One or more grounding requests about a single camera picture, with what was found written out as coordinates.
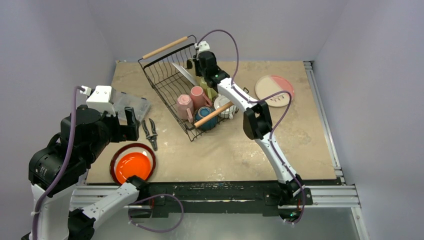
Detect light pink mug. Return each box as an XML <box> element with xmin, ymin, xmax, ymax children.
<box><xmin>176</xmin><ymin>94</ymin><xmax>194</xmax><ymax>123</ymax></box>

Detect orange plate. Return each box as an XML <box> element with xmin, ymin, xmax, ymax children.
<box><xmin>114</xmin><ymin>152</ymin><xmax>152</xmax><ymax>184</ymax></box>

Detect dark blue beige bowl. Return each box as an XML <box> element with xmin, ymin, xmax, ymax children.
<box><xmin>194</xmin><ymin>105</ymin><xmax>219</xmax><ymax>131</ymax></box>

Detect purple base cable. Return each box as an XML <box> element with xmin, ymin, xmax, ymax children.
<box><xmin>127</xmin><ymin>194</ymin><xmax>185</xmax><ymax>233</ymax></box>

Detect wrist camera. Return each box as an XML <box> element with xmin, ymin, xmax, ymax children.
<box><xmin>193</xmin><ymin>41</ymin><xmax>211</xmax><ymax>59</ymax></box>
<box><xmin>79</xmin><ymin>85</ymin><xmax>117</xmax><ymax>117</ymax></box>

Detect white cup with handle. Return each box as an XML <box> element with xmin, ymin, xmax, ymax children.
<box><xmin>213</xmin><ymin>95</ymin><xmax>239</xmax><ymax>120</ymax></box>

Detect clear plastic screw box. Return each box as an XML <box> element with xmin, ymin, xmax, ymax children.
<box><xmin>112</xmin><ymin>91</ymin><xmax>151</xmax><ymax>124</ymax></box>

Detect black wire dish rack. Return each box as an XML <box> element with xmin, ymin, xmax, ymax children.
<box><xmin>137</xmin><ymin>34</ymin><xmax>250</xmax><ymax>143</ymax></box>

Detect black pliers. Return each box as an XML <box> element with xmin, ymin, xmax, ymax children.
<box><xmin>141</xmin><ymin>118</ymin><xmax>158</xmax><ymax>151</ymax></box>

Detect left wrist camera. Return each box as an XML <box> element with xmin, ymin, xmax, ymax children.
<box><xmin>79</xmin><ymin>85</ymin><xmax>117</xmax><ymax>117</ymax></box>

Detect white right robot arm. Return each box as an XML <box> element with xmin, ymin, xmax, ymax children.
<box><xmin>193</xmin><ymin>51</ymin><xmax>305</xmax><ymax>204</ymax></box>

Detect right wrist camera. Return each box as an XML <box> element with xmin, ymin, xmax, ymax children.
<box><xmin>193</xmin><ymin>41</ymin><xmax>211</xmax><ymax>59</ymax></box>

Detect dark red clear plate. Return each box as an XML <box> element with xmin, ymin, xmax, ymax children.
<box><xmin>109</xmin><ymin>143</ymin><xmax>157</xmax><ymax>185</ymax></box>

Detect yellow-green mug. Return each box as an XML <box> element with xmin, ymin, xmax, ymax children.
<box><xmin>196</xmin><ymin>77</ymin><xmax>218</xmax><ymax>101</ymax></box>

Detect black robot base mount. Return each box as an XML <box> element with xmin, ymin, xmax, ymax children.
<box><xmin>128</xmin><ymin>180</ymin><xmax>313</xmax><ymax>221</ymax></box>

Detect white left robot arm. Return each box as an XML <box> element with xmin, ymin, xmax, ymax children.
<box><xmin>24</xmin><ymin>105</ymin><xmax>149</xmax><ymax>240</ymax></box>

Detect dusty pink mug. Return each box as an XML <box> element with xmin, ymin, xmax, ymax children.
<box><xmin>189</xmin><ymin>86</ymin><xmax>213</xmax><ymax>110</ymax></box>

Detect green rimmed white plate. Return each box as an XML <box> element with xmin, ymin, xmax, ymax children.
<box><xmin>171</xmin><ymin>62</ymin><xmax>199</xmax><ymax>86</ymax></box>

